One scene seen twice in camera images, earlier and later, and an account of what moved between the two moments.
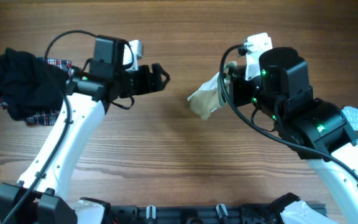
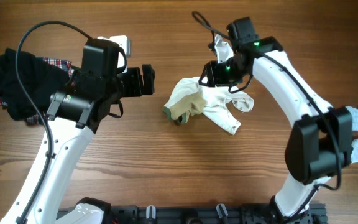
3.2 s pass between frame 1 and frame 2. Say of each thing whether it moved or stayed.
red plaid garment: stayed
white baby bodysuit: moved
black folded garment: stayed
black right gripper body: moved
